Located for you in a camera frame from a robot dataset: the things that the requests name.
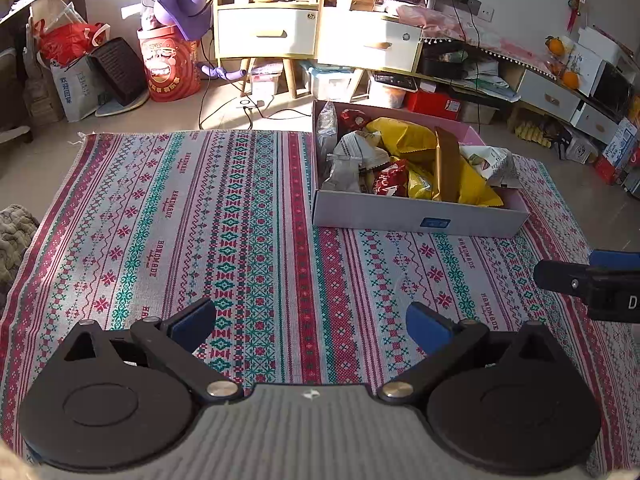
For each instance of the pink cardboard box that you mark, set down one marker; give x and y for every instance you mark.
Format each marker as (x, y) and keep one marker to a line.
(367, 211)

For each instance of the brown gold snack packet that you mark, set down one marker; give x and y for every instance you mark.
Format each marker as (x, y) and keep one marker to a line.
(447, 167)

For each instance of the white grey snack packet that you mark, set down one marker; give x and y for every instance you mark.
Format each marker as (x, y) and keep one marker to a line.
(355, 146)

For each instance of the oranges on shelf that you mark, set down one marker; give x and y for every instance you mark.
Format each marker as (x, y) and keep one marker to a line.
(558, 61)

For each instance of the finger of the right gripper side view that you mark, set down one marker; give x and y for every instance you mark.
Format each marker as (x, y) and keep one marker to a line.
(618, 261)

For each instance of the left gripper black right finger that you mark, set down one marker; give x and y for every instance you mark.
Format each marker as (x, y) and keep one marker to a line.
(447, 346)

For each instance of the white drawer cabinet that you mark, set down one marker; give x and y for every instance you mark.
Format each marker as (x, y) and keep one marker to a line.
(351, 33)

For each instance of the red plastic bag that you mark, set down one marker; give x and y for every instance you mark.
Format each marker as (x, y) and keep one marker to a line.
(66, 43)

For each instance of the yellow waffle sandwich packet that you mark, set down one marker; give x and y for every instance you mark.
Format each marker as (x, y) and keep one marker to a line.
(474, 189)

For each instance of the large yellow snack bag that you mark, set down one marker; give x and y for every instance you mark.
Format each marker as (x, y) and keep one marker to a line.
(405, 140)

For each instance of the red printed bucket bag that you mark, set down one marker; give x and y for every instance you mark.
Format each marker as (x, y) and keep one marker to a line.
(170, 63)

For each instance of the white long snack packet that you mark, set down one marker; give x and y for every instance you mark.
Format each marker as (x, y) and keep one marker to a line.
(344, 175)

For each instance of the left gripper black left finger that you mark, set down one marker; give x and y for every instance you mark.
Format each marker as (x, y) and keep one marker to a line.
(169, 347)

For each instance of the small yellow snack packet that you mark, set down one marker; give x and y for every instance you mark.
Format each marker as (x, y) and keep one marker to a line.
(420, 183)

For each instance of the silver snack packet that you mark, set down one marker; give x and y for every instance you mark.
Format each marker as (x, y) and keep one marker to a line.
(326, 137)

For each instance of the red snack packet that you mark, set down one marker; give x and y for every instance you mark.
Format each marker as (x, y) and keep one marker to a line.
(393, 180)

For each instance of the grey knitted cushion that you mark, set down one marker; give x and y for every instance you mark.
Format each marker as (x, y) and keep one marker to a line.
(17, 230)

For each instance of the white blue paper bag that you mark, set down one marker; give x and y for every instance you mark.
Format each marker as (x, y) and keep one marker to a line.
(80, 88)

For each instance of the long white low cabinet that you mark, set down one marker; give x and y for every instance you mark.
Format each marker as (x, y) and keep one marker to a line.
(597, 108)

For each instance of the white newspaper print packet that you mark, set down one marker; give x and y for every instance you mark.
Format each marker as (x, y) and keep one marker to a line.
(495, 165)

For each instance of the patterned woven cloth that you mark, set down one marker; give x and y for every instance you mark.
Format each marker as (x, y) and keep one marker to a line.
(144, 224)

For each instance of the red box under shelf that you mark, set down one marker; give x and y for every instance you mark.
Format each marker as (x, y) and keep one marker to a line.
(437, 104)

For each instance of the purple hat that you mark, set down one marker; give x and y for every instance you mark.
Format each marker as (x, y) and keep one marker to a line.
(192, 18)

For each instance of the dark brown basket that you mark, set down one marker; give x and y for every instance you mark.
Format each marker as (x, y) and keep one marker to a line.
(121, 70)

